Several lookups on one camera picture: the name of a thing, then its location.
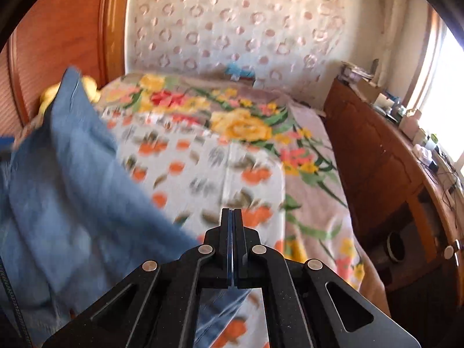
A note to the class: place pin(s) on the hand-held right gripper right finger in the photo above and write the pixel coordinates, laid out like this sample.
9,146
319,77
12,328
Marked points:
237,246

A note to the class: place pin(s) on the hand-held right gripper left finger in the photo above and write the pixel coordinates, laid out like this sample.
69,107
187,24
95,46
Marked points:
226,246

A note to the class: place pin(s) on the blue denim pants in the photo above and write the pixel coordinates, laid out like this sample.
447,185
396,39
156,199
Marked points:
72,188

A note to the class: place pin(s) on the orange fruit print bed sheet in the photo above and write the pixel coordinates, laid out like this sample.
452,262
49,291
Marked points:
203,174

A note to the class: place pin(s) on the floral blanket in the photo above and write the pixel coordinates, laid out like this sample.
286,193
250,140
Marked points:
243,123

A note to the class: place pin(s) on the round black object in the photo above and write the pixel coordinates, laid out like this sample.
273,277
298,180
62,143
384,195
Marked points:
396,246

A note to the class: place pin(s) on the wooden cabinet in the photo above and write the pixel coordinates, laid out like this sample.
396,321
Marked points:
377,159

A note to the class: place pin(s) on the blue bag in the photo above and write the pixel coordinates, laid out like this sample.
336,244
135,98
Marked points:
237,70

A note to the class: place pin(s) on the cardboard box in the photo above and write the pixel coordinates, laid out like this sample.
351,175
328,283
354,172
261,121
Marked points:
368,89

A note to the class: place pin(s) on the stack of papers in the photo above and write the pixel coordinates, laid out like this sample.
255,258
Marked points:
355,70

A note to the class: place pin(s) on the sheer curtain with circles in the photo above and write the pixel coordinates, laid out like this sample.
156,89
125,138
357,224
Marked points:
235,25

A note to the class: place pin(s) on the yellow plush toy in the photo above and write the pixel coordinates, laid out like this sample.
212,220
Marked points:
49,96

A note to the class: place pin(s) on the window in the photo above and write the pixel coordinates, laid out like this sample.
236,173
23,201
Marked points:
446,90

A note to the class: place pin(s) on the wooden slatted headboard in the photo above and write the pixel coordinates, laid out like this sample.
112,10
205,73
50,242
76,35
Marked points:
61,32

